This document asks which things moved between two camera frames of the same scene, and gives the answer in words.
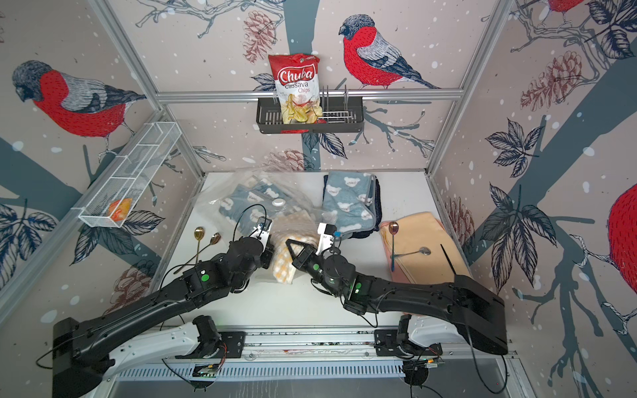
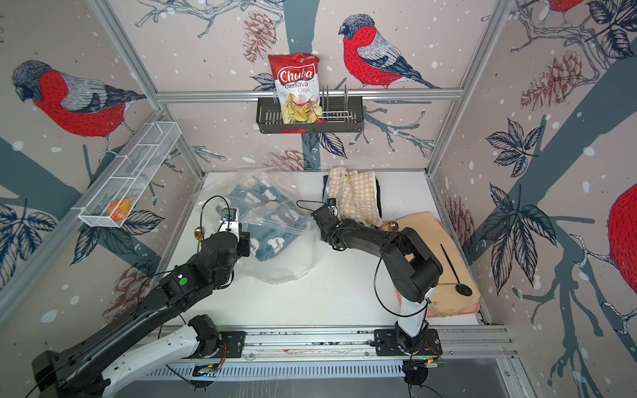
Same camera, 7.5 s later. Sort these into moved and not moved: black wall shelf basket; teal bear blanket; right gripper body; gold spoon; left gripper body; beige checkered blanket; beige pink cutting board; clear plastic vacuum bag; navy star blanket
Moved: right gripper body; beige checkered blanket; left gripper body
Not moved: teal bear blanket; gold spoon; beige pink cutting board; clear plastic vacuum bag; navy star blanket; black wall shelf basket
